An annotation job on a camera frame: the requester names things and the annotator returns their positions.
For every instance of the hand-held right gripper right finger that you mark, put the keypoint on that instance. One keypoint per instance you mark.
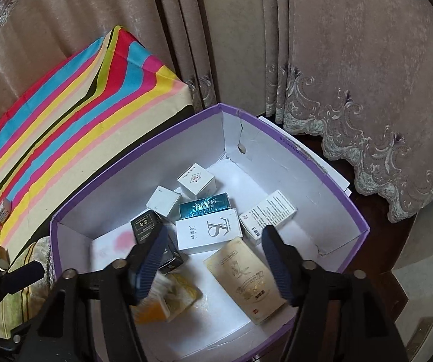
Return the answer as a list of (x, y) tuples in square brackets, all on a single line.
[(276, 267)]

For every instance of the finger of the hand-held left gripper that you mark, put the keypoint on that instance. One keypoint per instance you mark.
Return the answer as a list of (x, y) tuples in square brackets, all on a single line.
[(24, 273)]

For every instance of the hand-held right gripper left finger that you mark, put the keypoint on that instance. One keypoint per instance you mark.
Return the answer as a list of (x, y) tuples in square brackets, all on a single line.
[(149, 267)]

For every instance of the beige box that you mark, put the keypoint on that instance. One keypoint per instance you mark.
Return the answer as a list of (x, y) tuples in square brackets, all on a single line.
[(239, 279)]

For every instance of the yellow orange packet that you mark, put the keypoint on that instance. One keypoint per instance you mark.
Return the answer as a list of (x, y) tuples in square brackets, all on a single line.
[(175, 298)]

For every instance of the black box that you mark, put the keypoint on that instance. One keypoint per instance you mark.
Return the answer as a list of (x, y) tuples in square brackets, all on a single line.
[(145, 228)]

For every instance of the white box with fine text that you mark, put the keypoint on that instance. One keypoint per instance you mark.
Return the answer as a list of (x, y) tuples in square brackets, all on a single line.
[(269, 211)]

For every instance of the small plain white box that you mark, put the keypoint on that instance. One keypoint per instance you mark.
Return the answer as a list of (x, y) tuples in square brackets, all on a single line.
[(162, 200)]

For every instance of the white box with large letters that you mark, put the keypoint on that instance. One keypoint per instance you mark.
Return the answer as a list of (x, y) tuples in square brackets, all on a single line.
[(209, 232)]

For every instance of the teal box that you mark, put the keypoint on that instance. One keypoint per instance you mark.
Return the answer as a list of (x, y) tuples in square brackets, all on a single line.
[(203, 207)]

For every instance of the white cube box diamond logo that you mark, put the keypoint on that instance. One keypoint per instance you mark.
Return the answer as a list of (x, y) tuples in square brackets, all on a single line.
[(195, 179)]

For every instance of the purple cardboard box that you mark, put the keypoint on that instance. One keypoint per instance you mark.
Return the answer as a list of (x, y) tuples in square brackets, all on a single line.
[(295, 151)]

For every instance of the beige striped cushion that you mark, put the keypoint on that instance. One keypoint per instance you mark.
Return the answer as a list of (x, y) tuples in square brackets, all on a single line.
[(28, 298)]

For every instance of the colourful striped cloth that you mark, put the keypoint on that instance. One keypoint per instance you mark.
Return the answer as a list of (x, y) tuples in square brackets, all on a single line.
[(69, 120)]

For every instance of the beige embroidered curtain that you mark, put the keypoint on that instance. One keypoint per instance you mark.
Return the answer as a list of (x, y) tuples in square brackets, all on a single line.
[(314, 45)]

